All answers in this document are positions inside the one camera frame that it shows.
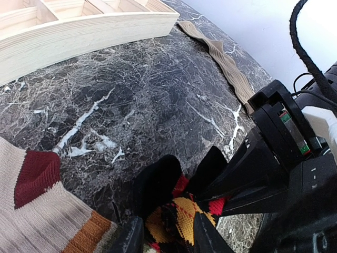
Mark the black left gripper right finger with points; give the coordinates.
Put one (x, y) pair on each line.
(207, 238)

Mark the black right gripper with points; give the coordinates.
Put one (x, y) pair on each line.
(269, 174)

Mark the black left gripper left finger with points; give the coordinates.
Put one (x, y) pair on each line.
(131, 238)

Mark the black argyle sock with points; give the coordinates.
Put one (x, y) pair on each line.
(168, 201)

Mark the beige striped sock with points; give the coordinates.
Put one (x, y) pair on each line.
(38, 214)

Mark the tan plain sock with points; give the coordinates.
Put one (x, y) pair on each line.
(233, 75)

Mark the wooden compartment tray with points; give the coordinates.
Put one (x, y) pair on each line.
(37, 34)

